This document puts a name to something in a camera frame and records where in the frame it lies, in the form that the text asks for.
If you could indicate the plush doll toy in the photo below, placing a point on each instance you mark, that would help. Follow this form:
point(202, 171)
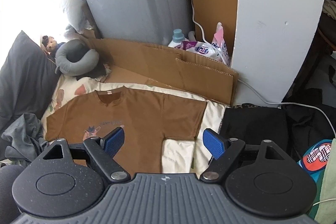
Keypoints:
point(50, 45)

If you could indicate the flattened brown cardboard box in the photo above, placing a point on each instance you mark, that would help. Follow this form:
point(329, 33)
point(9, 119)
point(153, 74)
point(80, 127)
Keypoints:
point(143, 63)

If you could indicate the cream bear print blanket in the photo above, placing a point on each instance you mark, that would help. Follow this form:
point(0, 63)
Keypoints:
point(178, 156)

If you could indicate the brown printed t-shirt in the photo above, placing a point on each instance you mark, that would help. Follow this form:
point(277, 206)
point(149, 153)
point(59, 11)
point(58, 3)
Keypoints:
point(147, 118)

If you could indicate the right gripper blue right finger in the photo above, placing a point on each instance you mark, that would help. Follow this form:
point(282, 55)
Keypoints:
point(214, 143)

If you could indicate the dark grey pillow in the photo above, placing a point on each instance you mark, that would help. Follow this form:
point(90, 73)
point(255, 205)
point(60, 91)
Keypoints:
point(28, 81)

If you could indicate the grey green garment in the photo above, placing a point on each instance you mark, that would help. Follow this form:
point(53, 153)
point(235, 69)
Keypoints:
point(26, 140)

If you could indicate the blue cap detergent bottle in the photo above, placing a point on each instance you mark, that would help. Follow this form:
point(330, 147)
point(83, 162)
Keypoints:
point(178, 39)

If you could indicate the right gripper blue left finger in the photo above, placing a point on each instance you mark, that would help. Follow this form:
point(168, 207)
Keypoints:
point(113, 142)

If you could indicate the black folded garment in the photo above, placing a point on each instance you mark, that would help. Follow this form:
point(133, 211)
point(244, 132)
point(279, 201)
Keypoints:
point(293, 128)

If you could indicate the teal patterned garment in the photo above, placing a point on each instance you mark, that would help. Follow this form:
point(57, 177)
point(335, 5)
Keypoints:
point(319, 163)

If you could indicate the grey neck pillow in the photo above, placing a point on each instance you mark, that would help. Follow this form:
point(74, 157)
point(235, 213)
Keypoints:
point(64, 61)

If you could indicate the black cloth under neck pillow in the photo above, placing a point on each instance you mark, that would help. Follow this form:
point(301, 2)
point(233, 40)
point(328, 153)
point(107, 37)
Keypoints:
point(97, 71)

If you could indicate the purple white detergent bag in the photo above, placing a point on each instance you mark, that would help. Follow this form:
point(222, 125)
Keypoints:
point(216, 50)

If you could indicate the leopard print cloth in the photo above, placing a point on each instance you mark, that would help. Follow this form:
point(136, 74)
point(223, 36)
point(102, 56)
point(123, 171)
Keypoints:
point(245, 105)

